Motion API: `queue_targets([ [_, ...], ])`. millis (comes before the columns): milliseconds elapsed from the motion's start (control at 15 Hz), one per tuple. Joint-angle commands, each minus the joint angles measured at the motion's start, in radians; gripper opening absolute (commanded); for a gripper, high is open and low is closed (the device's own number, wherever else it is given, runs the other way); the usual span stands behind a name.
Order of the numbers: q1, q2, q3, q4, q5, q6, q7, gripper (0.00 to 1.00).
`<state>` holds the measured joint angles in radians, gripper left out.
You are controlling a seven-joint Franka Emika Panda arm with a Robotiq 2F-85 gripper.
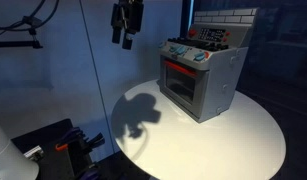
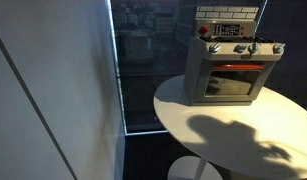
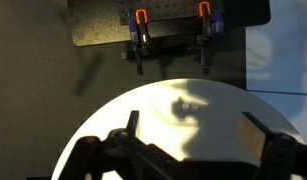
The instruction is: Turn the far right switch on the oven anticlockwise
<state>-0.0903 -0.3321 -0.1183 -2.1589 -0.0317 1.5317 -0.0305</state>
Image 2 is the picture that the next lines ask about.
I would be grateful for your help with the blue oven knob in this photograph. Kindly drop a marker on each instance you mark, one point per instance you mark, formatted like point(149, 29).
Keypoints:
point(240, 49)
point(214, 48)
point(278, 48)
point(253, 48)

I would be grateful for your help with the grey toy oven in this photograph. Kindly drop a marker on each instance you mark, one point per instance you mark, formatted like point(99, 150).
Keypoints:
point(192, 66)

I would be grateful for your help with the grey oven door with window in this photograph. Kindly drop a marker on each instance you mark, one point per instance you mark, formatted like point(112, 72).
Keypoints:
point(201, 96)

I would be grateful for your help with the red round timer knob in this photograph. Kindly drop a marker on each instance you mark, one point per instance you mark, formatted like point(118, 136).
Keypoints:
point(203, 30)

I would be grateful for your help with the white window frame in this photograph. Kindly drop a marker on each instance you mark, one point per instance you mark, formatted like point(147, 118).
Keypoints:
point(117, 66)

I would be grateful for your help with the white table pedestal base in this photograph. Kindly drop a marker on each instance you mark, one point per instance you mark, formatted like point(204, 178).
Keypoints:
point(183, 170)

